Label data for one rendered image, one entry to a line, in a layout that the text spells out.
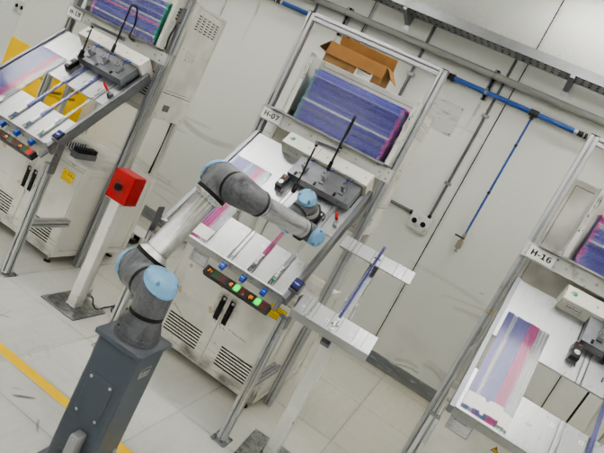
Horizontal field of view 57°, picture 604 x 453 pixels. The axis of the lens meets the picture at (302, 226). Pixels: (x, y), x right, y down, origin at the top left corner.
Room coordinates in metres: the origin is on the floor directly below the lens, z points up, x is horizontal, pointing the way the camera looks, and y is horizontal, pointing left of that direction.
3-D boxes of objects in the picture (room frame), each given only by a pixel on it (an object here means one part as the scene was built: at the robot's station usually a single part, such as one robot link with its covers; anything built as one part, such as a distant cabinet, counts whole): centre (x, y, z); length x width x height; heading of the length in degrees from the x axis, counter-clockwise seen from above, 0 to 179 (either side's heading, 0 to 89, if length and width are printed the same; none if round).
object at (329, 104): (2.78, 0.04, 1.52); 0.51 x 0.13 x 0.27; 72
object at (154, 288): (1.67, 0.32, 0.72); 0.13 x 0.12 x 0.14; 49
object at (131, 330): (1.66, 0.32, 0.60); 0.15 x 0.15 x 0.10
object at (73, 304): (2.70, 0.88, 0.39); 0.24 x 0.24 x 0.78; 72
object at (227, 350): (2.91, 0.05, 0.31); 0.70 x 0.65 x 0.62; 72
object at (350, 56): (3.10, 0.05, 1.82); 0.68 x 0.30 x 0.20; 72
